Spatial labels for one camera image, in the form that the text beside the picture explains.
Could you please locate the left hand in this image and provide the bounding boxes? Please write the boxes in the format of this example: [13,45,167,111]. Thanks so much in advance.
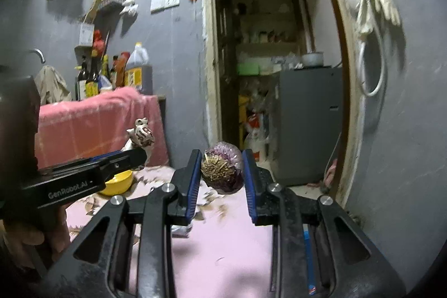
[1,206,70,268]

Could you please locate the yellow plastic bowl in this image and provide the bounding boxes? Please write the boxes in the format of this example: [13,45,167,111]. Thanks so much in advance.
[100,170,133,197]

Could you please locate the pink checked towel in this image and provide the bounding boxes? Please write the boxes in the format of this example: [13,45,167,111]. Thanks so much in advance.
[35,87,170,169]

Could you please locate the pink floral tablecloth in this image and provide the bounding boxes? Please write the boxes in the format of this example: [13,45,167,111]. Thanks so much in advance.
[67,166,272,297]

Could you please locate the red white sack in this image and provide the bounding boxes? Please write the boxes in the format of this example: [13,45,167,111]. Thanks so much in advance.
[244,113,269,163]

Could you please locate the dark sauce bottle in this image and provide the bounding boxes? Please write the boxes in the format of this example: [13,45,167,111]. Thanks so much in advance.
[77,56,89,101]

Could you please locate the large oil bottle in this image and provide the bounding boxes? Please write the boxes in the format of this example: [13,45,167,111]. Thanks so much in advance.
[124,42,153,95]

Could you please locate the grey washing machine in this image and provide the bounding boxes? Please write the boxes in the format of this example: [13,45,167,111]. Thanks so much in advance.
[268,67,343,186]

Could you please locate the metal faucet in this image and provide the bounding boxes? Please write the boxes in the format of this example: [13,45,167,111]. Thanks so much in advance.
[28,48,46,64]

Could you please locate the green box on shelf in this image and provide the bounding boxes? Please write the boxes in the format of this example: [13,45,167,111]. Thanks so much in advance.
[237,62,260,76]

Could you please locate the metal pot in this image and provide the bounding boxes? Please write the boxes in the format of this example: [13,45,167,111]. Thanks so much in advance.
[301,51,324,68]

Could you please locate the white rubber gloves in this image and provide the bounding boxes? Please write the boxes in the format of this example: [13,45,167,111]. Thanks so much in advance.
[356,0,401,40]

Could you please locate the white wall switch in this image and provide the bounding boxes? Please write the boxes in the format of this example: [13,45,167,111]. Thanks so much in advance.
[150,0,180,14]

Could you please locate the white hose loop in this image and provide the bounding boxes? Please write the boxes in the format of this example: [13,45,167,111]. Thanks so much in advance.
[358,25,387,98]

